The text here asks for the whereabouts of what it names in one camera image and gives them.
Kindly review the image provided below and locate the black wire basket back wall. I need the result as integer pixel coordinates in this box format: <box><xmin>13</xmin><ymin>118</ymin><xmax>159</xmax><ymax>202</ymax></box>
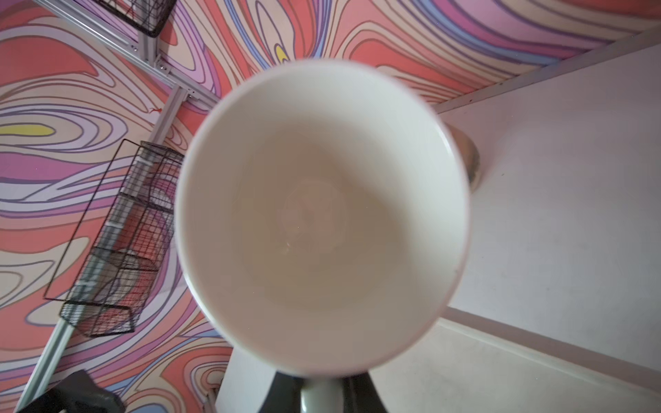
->
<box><xmin>95</xmin><ymin>0</ymin><xmax>177</xmax><ymax>38</ymax></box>

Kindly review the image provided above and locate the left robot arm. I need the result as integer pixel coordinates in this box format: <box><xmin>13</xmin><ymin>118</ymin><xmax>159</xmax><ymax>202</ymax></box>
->
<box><xmin>18</xmin><ymin>370</ymin><xmax>126</xmax><ymax>413</ymax></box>

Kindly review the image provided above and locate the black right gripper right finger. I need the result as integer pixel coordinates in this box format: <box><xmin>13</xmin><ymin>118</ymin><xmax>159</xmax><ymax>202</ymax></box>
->
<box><xmin>343</xmin><ymin>373</ymin><xmax>387</xmax><ymax>413</ymax></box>

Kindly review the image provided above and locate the white ceramic mug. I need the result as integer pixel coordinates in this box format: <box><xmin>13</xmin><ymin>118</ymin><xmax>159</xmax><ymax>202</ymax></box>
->
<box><xmin>175</xmin><ymin>60</ymin><xmax>470</xmax><ymax>412</ymax></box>

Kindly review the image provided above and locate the black wire basket wall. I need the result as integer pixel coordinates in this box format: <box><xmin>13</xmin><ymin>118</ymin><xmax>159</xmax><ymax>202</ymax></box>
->
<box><xmin>95</xmin><ymin>0</ymin><xmax>177</xmax><ymax>38</ymax></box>
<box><xmin>43</xmin><ymin>139</ymin><xmax>184</xmax><ymax>338</ymax></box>

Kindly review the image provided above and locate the cream speckled round mug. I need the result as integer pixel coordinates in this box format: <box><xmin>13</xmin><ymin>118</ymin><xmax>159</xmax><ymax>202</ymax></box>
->
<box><xmin>447</xmin><ymin>125</ymin><xmax>481</xmax><ymax>192</ymax></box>

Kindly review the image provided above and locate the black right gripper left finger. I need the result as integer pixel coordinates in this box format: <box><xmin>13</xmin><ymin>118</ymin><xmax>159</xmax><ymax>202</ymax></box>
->
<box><xmin>258</xmin><ymin>372</ymin><xmax>304</xmax><ymax>413</ymax></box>

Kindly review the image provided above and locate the black wire basket left wall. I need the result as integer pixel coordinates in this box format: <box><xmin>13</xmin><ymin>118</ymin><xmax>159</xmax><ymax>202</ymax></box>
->
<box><xmin>43</xmin><ymin>139</ymin><xmax>184</xmax><ymax>338</ymax></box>

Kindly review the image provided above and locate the beige rectangular tray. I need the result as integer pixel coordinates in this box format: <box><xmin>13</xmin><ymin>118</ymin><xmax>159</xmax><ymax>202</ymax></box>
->
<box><xmin>370</xmin><ymin>318</ymin><xmax>660</xmax><ymax>412</ymax></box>

